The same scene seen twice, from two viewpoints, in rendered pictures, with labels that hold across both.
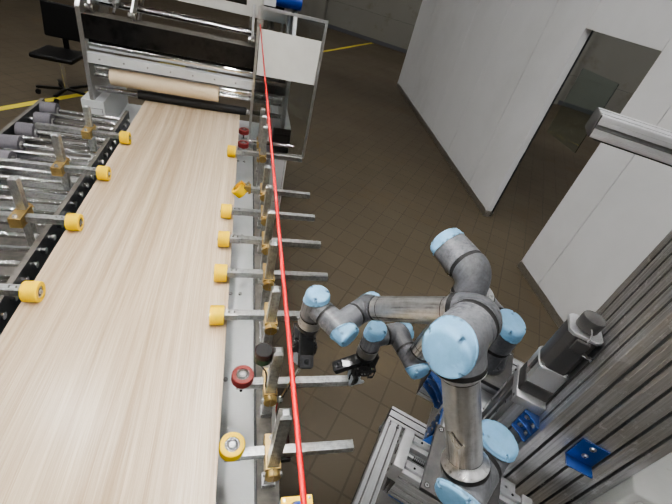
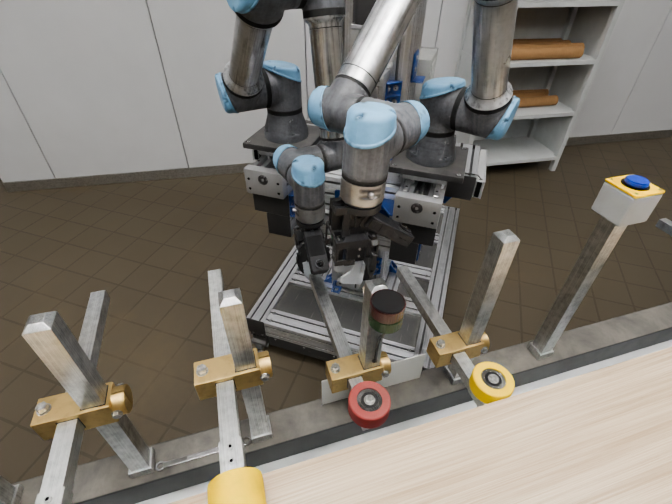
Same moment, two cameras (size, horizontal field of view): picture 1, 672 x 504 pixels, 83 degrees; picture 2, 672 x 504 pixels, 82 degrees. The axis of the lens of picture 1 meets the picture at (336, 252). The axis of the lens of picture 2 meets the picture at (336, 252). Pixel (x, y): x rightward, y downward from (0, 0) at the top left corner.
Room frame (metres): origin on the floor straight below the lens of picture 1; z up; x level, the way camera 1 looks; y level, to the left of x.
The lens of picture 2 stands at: (0.86, 0.59, 1.58)
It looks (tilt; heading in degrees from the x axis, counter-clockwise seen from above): 40 degrees down; 272
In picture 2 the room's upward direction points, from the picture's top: 1 degrees clockwise
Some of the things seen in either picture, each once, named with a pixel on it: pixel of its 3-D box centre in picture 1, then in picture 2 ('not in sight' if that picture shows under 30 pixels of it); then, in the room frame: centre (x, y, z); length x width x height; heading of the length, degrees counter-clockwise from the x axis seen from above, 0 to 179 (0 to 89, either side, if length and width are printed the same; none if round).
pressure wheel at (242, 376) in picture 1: (241, 382); (367, 413); (0.80, 0.21, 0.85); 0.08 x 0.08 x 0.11
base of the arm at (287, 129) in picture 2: (490, 351); (285, 120); (1.08, -0.69, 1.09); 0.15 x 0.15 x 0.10
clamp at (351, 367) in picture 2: (268, 386); (358, 370); (0.82, 0.11, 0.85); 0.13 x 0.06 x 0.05; 19
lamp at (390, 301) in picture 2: (261, 368); (382, 340); (0.78, 0.14, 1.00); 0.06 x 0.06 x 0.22; 19
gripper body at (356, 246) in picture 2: (305, 333); (354, 228); (0.84, 0.02, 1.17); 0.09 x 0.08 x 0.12; 19
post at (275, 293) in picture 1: (269, 328); (249, 380); (1.03, 0.18, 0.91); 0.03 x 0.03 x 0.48; 19
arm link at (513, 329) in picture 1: (503, 330); (280, 84); (1.08, -0.69, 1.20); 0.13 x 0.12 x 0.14; 30
